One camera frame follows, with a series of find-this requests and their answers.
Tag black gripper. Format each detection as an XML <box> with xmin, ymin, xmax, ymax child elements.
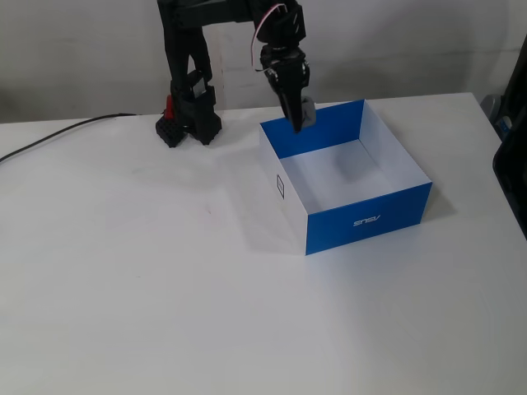
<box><xmin>259</xmin><ymin>47</ymin><xmax>311</xmax><ymax>134</ymax></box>

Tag gray block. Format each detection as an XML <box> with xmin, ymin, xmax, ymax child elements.
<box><xmin>301</xmin><ymin>96</ymin><xmax>317</xmax><ymax>128</ymax></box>

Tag blue and white cardboard box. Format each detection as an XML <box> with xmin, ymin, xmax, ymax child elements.
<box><xmin>259</xmin><ymin>98</ymin><xmax>433</xmax><ymax>257</ymax></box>

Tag gray plastic part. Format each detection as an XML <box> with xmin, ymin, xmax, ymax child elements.
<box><xmin>480</xmin><ymin>93</ymin><xmax>515</xmax><ymax>141</ymax></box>

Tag white red servo wire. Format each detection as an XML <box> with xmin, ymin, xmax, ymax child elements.
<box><xmin>250</xmin><ymin>2</ymin><xmax>289</xmax><ymax>76</ymax></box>

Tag black power cable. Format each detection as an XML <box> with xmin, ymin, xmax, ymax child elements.
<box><xmin>0</xmin><ymin>113</ymin><xmax>143</xmax><ymax>165</ymax></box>

